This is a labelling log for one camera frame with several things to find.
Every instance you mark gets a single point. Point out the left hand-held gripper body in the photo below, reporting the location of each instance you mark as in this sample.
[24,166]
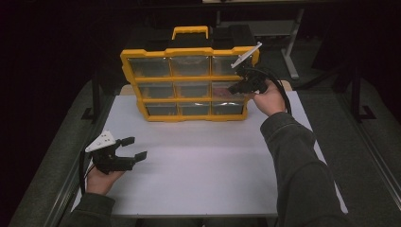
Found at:
[108,160]

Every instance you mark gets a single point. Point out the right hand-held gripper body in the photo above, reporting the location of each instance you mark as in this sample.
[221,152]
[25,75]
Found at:
[252,78]

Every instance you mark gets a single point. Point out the clear plastic drawer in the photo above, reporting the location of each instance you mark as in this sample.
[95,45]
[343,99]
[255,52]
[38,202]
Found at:
[219,85]

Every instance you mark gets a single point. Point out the yellow drawer organizer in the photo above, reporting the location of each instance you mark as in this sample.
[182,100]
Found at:
[189,78]

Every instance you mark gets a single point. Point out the person's left hand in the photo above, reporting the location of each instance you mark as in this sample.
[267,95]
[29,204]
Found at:
[99,183]

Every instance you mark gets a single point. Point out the person's right hand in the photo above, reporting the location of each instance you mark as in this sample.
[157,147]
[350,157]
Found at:
[269,101]

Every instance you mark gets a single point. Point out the white metal stand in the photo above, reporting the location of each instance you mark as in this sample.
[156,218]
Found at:
[291,56]

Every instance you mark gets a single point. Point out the black metal stand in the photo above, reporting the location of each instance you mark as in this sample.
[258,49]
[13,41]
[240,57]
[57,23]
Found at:
[95,97]
[356,94]

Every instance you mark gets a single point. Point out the metal rail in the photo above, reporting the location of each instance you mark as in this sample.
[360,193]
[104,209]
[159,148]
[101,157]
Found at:
[378,164]
[67,186]

